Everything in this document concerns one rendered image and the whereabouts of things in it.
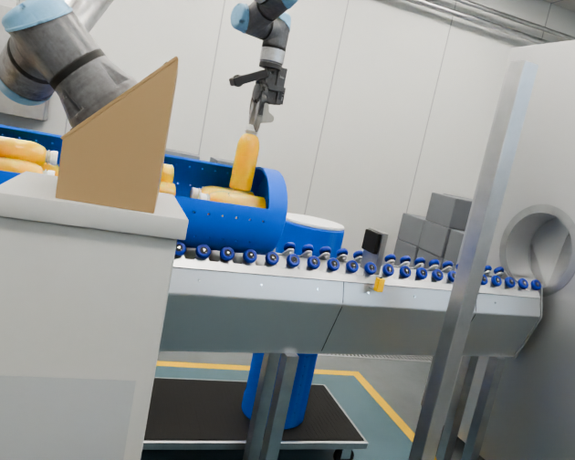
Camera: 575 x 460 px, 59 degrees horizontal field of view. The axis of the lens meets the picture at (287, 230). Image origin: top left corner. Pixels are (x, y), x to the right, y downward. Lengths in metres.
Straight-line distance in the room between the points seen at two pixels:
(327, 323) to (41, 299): 1.04
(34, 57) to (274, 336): 1.10
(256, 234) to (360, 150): 3.85
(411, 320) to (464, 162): 4.16
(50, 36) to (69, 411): 0.67
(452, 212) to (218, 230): 3.22
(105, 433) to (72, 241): 0.37
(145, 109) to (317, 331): 1.10
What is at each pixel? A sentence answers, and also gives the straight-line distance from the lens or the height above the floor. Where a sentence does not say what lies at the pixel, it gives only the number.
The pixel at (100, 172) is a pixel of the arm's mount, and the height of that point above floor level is 1.20.
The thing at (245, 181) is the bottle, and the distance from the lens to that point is 1.60.
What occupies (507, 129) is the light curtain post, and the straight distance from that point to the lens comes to 1.71.
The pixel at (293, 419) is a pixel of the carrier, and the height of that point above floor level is 0.20.
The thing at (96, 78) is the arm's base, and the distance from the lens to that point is 1.01.
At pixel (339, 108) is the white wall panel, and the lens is 5.22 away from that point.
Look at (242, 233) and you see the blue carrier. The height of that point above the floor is 1.04.
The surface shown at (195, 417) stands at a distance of 2.30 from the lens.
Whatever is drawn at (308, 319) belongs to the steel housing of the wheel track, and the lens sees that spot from 1.73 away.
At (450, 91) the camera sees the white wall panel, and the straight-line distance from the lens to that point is 5.83.
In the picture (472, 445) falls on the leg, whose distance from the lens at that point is 2.53.
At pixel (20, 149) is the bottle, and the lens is 1.52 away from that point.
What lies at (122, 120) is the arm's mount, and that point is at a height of 1.30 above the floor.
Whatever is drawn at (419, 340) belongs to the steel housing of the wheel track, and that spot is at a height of 0.70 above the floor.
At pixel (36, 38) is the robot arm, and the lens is 1.04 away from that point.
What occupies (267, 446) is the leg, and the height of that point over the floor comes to 0.29.
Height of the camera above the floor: 1.30
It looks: 9 degrees down
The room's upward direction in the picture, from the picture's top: 11 degrees clockwise
